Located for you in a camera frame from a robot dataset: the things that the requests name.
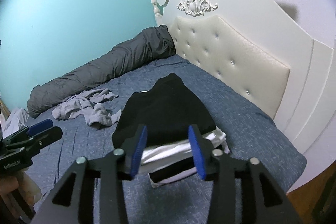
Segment black fleece-lined pants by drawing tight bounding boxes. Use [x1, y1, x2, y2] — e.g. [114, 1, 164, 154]
[112, 73, 216, 148]

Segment white folded clothes stack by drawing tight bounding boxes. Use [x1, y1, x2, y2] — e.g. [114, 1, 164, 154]
[139, 127, 232, 189]

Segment person's left hand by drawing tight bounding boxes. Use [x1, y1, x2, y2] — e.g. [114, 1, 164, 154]
[1, 169, 42, 223]

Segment light grey blanket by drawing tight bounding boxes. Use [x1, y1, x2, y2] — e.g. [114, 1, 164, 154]
[2, 107, 29, 138]

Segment wooden pole by curtain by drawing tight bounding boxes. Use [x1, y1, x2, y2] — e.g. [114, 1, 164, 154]
[0, 100, 10, 119]

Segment grey knit garment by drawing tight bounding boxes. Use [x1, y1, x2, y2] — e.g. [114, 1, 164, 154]
[52, 88, 122, 128]

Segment dark grey rolled duvet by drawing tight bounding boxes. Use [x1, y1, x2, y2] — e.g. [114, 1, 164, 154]
[27, 25, 176, 118]

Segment cream tufted headboard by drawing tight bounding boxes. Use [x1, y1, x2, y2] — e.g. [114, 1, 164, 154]
[150, 0, 336, 193]

